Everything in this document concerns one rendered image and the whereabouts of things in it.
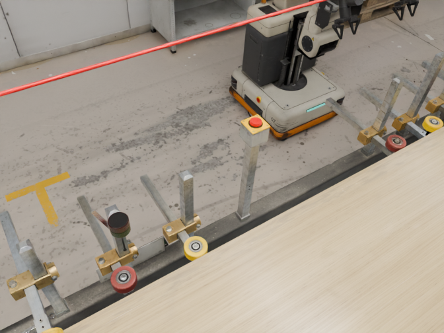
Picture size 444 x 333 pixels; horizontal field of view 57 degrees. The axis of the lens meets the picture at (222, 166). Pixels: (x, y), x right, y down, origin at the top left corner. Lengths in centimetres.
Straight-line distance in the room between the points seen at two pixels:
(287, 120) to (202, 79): 100
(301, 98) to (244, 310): 200
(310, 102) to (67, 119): 181
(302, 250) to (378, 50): 315
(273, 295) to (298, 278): 11
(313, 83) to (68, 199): 191
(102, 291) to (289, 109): 185
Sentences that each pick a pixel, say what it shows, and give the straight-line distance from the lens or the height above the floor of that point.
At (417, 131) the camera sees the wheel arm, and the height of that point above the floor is 82.
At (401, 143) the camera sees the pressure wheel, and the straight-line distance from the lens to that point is 192.
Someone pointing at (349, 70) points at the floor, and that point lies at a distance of 396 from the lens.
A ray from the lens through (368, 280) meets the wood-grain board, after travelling 145.
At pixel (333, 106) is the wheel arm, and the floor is 85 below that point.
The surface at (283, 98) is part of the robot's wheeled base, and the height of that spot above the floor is 28.
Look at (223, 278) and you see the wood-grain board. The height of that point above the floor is 90.
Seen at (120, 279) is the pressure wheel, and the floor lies 90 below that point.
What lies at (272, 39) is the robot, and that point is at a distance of 285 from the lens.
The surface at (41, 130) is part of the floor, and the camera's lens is 328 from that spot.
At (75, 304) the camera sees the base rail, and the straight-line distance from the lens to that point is 159.
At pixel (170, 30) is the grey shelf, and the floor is 22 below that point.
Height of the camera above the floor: 211
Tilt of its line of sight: 48 degrees down
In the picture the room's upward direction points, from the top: 4 degrees clockwise
